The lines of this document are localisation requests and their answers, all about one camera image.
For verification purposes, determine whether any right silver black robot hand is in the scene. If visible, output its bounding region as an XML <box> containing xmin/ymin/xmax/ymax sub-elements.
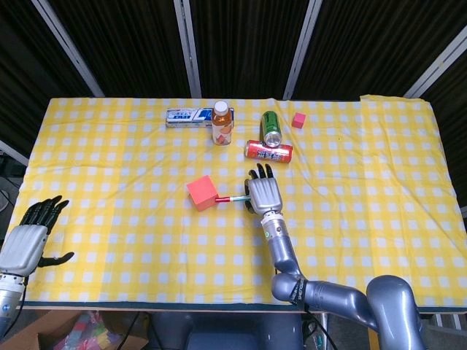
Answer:
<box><xmin>243</xmin><ymin>163</ymin><xmax>285</xmax><ymax>215</ymax></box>

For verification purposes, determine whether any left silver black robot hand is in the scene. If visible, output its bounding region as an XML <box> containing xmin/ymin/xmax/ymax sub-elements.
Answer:
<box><xmin>0</xmin><ymin>195</ymin><xmax>75</xmax><ymax>280</ymax></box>

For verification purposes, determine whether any red-capped marker pen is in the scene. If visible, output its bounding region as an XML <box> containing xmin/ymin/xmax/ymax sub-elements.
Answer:
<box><xmin>215</xmin><ymin>195</ymin><xmax>252</xmax><ymax>204</ymax></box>

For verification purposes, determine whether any large orange-red block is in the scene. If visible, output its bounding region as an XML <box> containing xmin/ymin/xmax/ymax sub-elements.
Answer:
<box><xmin>186</xmin><ymin>175</ymin><xmax>219</xmax><ymax>212</ymax></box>

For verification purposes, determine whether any red orange drink can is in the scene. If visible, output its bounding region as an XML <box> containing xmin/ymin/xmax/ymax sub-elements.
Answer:
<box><xmin>244</xmin><ymin>139</ymin><xmax>294</xmax><ymax>164</ymax></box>

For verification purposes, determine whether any green drink can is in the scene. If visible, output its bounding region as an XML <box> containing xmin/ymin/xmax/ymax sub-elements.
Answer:
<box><xmin>259</xmin><ymin>110</ymin><xmax>284</xmax><ymax>147</ymax></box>

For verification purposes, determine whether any tea bottle with white cap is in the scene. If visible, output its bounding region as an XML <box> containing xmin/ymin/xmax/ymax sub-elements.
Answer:
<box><xmin>212</xmin><ymin>101</ymin><xmax>234</xmax><ymax>147</ymax></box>

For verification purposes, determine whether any brown cardboard box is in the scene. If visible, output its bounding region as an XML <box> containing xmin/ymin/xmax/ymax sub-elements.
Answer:
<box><xmin>5</xmin><ymin>309</ymin><xmax>149</xmax><ymax>350</ymax></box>

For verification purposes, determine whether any pile of colourful blocks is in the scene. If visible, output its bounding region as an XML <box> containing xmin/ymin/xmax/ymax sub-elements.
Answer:
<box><xmin>54</xmin><ymin>311</ymin><xmax>122</xmax><ymax>350</ymax></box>

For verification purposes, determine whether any white blue long box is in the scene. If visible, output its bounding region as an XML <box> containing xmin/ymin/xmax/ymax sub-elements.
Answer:
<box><xmin>166</xmin><ymin>107</ymin><xmax>236</xmax><ymax>129</ymax></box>

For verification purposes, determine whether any yellow white checkered tablecloth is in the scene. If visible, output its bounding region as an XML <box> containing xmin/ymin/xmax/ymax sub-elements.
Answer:
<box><xmin>5</xmin><ymin>93</ymin><xmax>467</xmax><ymax>309</ymax></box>

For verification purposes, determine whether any table with dark edge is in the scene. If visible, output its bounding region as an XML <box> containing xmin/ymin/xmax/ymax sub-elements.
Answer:
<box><xmin>20</xmin><ymin>300</ymin><xmax>467</xmax><ymax>315</ymax></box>

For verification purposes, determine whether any blue chair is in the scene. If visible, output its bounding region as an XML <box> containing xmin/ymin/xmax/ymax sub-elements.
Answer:
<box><xmin>151</xmin><ymin>312</ymin><xmax>304</xmax><ymax>350</ymax></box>

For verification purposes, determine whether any grey aluminium frame post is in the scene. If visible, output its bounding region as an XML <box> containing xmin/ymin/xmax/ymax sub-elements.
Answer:
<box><xmin>173</xmin><ymin>0</ymin><xmax>203</xmax><ymax>98</ymax></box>
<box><xmin>31</xmin><ymin>0</ymin><xmax>106</xmax><ymax>98</ymax></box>
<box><xmin>404</xmin><ymin>46</ymin><xmax>467</xmax><ymax>98</ymax></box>
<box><xmin>0</xmin><ymin>139</ymin><xmax>29</xmax><ymax>166</ymax></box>
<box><xmin>282</xmin><ymin>0</ymin><xmax>324</xmax><ymax>101</ymax></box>

